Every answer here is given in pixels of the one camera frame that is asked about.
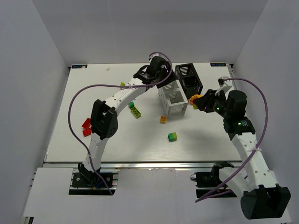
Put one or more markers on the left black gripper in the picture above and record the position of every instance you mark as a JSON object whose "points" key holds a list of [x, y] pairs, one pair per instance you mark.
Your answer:
{"points": [[165, 78]]}

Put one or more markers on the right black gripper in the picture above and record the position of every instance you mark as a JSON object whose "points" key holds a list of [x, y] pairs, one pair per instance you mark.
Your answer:
{"points": [[206, 101]]}

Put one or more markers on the flower lego piece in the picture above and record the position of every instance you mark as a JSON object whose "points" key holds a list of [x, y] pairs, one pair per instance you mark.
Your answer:
{"points": [[191, 101]]}

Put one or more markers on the green lime lego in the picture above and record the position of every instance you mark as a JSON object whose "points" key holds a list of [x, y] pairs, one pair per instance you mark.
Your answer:
{"points": [[172, 136]]}

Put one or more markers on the lime green lego plate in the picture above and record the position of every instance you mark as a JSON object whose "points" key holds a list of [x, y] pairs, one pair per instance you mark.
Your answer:
{"points": [[135, 112]]}

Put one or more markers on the red lego brick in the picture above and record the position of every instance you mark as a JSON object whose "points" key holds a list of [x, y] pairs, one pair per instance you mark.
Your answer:
{"points": [[87, 132], [86, 124]]}

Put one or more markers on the green small lego cube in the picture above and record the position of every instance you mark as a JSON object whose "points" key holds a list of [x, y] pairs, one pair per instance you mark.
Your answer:
{"points": [[131, 105]]}

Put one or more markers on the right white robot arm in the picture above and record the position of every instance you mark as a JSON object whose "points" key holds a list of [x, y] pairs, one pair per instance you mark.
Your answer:
{"points": [[260, 194]]}

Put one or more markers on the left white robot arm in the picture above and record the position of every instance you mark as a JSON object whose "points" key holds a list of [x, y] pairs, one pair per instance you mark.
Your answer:
{"points": [[104, 117]]}

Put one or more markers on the black slotted container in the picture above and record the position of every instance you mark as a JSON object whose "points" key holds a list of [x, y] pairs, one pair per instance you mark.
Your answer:
{"points": [[189, 79]]}

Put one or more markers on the white slotted container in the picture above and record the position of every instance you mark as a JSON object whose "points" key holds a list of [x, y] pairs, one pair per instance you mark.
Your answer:
{"points": [[173, 99]]}

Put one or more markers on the right blue label sticker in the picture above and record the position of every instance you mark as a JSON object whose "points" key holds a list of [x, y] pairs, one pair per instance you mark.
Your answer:
{"points": [[218, 64]]}

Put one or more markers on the blue label sticker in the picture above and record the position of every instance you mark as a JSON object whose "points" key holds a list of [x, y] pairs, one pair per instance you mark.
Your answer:
{"points": [[218, 64], [79, 66]]}

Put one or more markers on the orange small lego brick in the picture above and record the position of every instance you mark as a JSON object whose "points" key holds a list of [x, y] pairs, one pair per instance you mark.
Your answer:
{"points": [[163, 119]]}

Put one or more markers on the left blue label sticker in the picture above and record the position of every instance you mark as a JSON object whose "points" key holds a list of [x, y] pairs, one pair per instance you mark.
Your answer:
{"points": [[79, 66]]}

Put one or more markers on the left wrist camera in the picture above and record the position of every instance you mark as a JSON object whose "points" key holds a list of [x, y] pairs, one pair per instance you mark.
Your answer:
{"points": [[164, 67]]}

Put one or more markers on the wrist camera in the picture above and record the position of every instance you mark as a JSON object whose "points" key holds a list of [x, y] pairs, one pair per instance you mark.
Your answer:
{"points": [[224, 85], [164, 67]]}

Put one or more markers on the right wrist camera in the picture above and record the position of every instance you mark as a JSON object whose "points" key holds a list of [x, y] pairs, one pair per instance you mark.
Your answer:
{"points": [[224, 85]]}

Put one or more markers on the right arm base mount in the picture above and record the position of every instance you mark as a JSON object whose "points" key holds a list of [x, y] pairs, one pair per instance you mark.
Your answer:
{"points": [[205, 181]]}

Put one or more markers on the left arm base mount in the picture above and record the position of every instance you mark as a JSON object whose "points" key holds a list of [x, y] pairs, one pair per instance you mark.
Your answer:
{"points": [[81, 186]]}

